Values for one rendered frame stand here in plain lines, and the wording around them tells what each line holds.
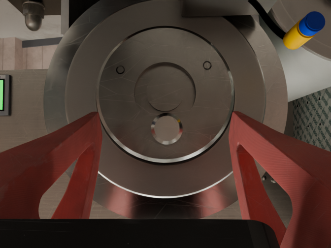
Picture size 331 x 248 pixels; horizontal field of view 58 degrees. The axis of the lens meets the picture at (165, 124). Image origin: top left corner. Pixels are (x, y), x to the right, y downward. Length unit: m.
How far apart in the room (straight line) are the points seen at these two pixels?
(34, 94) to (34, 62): 3.29
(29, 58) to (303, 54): 3.77
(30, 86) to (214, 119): 0.44
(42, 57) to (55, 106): 3.62
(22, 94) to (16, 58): 3.28
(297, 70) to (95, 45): 0.14
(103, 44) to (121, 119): 0.05
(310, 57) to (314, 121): 0.20
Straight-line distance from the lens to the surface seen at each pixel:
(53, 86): 0.19
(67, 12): 0.21
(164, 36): 0.17
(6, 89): 0.57
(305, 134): 0.42
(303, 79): 0.24
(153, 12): 0.18
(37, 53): 3.86
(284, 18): 0.20
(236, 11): 0.18
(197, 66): 0.16
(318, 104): 0.39
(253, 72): 0.18
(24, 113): 0.56
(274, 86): 0.19
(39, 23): 0.58
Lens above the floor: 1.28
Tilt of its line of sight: 4 degrees down
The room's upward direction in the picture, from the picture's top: 179 degrees clockwise
